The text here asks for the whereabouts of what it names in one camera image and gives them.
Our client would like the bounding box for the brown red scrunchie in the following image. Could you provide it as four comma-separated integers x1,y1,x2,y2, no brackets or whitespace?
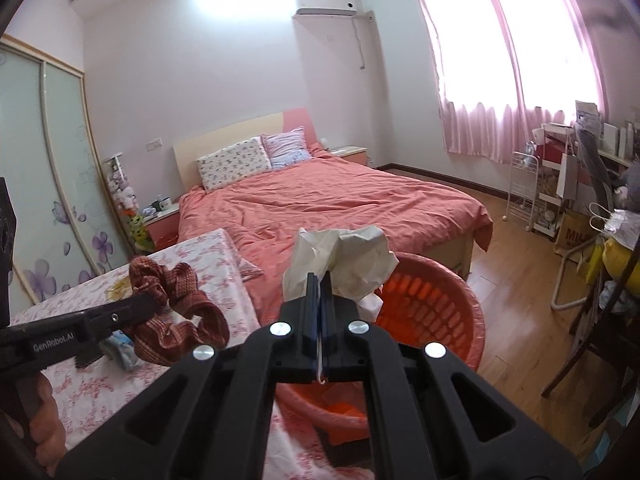
122,257,230,366

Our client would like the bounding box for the light blue tissue pack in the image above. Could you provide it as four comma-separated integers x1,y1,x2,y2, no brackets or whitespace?
99,330,139,372

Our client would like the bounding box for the yellow snack bag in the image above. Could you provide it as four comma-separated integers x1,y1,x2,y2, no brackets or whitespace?
106,276,132,302

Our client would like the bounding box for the person left hand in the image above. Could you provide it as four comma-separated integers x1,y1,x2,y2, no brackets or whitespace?
28,374,66,477

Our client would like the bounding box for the floral pink white tablecloth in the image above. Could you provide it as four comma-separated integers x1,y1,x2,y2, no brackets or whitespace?
11,229,262,448

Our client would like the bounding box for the sliding wardrobe with flowers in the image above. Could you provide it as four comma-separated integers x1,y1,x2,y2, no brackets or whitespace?
1,46,131,314

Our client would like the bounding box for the orange plastic laundry basket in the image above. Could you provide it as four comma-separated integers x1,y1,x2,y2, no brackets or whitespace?
277,252,485,445

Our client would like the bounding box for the plush toy hanging stack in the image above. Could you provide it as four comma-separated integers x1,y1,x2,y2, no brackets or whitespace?
103,153,155,255

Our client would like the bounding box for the left pink nightstand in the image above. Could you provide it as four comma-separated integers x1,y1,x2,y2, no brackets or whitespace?
144,204,180,252

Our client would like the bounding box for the pink nightstand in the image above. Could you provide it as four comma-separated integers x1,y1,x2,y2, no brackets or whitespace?
329,145,369,166
144,204,180,252

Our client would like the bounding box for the dark wooden chair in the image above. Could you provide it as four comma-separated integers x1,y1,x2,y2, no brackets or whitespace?
541,242,639,428

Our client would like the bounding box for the bed with coral duvet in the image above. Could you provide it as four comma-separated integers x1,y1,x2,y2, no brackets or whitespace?
179,146,492,323

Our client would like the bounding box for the beige pink headboard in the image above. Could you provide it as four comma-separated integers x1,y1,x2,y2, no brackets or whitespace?
171,106,319,196

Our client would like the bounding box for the cardboard box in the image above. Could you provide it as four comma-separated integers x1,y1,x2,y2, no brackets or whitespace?
553,209,596,256

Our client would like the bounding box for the floral white pillow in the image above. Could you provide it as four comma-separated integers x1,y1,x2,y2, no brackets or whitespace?
196,136,271,192

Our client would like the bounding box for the pink striped pillow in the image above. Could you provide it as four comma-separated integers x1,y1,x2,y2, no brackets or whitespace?
262,127,311,170

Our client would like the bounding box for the right pink nightstand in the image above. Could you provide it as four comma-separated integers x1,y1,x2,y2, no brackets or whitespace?
329,145,369,166

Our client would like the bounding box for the white paper shopping bag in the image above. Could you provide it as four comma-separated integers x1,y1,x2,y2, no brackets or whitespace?
588,203,640,250

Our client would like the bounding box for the white cluttered desk shelf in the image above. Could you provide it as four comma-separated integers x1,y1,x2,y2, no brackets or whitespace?
528,101,639,236

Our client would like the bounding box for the pink window curtain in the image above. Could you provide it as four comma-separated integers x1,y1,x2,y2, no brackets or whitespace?
418,0,606,164

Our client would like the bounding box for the white wall switch plate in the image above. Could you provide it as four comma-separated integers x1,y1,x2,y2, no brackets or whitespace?
145,139,163,152

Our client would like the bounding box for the white wire rack cart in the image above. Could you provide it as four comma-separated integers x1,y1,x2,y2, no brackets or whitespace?
502,152,540,232

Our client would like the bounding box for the white wall air conditioner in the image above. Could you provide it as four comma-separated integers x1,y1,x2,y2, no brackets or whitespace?
295,0,357,18

